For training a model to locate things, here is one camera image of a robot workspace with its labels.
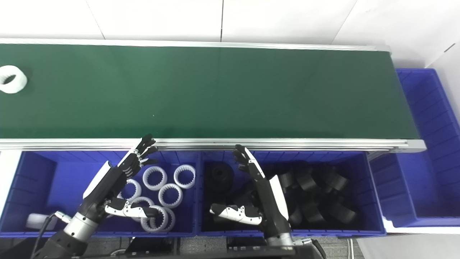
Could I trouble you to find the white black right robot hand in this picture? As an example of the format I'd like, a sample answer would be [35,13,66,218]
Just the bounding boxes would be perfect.
[210,145,291,238]

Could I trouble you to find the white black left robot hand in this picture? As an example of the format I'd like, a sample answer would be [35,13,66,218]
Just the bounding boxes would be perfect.
[79,134,160,221]

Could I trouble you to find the white toothed plastic ring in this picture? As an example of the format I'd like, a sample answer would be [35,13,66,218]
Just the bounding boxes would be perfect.
[129,196,155,222]
[174,164,196,189]
[141,205,169,233]
[158,183,183,209]
[0,65,28,94]
[164,208,176,231]
[143,166,168,191]
[119,179,142,202]

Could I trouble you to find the blue bin with white rings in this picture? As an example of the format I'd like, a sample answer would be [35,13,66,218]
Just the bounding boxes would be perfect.
[0,149,202,238]

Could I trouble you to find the green conveyor belt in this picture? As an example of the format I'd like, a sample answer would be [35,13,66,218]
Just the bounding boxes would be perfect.
[0,38,427,161]
[0,44,420,140]

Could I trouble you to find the blue bin with black parts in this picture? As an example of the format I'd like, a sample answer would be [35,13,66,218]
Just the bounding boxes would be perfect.
[197,149,387,238]

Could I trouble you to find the large empty blue bin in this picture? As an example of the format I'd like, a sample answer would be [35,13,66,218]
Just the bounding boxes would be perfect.
[368,68,460,229]

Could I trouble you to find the black round gear hub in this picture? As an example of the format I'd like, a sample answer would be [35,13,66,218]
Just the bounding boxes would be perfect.
[206,162,235,192]

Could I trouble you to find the white plastic block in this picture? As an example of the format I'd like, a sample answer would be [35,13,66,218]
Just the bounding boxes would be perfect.
[26,213,58,231]

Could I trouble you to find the black robot torso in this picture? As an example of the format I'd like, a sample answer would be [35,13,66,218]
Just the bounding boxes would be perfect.
[83,236,318,259]

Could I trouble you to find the black plastic ring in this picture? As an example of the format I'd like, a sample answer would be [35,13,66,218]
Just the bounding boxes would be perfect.
[301,200,326,224]
[329,200,357,223]
[322,169,348,191]
[296,172,319,193]

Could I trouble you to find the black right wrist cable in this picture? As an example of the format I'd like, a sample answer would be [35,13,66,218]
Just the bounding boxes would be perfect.
[295,237,327,259]

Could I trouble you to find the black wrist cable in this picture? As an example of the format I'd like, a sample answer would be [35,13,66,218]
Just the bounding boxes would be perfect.
[31,212,72,259]
[295,237,327,259]

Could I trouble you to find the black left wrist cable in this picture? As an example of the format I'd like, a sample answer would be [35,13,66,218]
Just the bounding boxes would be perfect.
[31,212,72,259]

